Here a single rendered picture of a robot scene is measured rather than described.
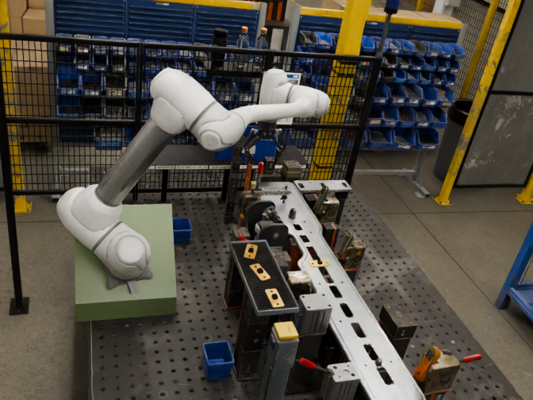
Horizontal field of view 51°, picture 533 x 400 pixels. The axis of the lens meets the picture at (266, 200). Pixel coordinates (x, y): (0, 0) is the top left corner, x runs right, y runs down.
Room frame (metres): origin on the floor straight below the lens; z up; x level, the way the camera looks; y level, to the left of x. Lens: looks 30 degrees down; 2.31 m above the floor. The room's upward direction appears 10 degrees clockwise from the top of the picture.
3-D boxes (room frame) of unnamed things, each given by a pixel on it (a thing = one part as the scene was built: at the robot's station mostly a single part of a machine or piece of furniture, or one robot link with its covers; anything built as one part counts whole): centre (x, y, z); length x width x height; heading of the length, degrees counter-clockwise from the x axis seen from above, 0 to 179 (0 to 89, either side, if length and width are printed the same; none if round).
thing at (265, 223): (1.85, -0.03, 0.94); 0.18 x 0.13 x 0.49; 22
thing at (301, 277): (1.63, -0.17, 0.89); 0.13 x 0.11 x 0.38; 112
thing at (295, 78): (2.82, 0.03, 1.30); 0.23 x 0.02 x 0.31; 112
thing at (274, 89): (2.22, 0.04, 1.56); 0.13 x 0.11 x 0.16; 76
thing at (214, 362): (1.48, 0.08, 0.74); 0.11 x 0.10 x 0.09; 22
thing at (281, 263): (1.67, -0.09, 0.90); 0.05 x 0.05 x 0.40; 22
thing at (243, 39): (2.83, 0.25, 1.53); 0.06 x 0.06 x 0.20
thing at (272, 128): (2.22, 0.05, 1.37); 0.08 x 0.07 x 0.09; 112
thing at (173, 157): (2.60, 0.27, 1.01); 0.90 x 0.22 x 0.03; 112
